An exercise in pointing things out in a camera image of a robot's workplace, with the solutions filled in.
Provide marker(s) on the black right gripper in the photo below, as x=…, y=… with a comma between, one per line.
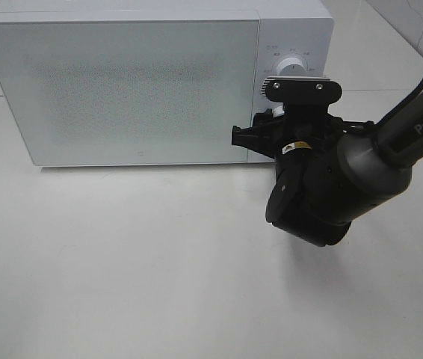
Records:
x=301, y=134

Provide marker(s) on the white timer knob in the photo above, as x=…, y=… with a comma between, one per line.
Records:
x=278, y=111

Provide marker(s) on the white microwave door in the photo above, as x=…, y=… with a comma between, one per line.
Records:
x=129, y=93

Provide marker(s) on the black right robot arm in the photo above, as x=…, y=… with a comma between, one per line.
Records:
x=330, y=171

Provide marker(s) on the white power knob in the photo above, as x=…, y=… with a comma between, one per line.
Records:
x=291, y=66

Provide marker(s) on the white microwave oven body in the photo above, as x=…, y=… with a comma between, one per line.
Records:
x=285, y=28

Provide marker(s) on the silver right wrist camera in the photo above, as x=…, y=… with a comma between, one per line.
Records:
x=301, y=90

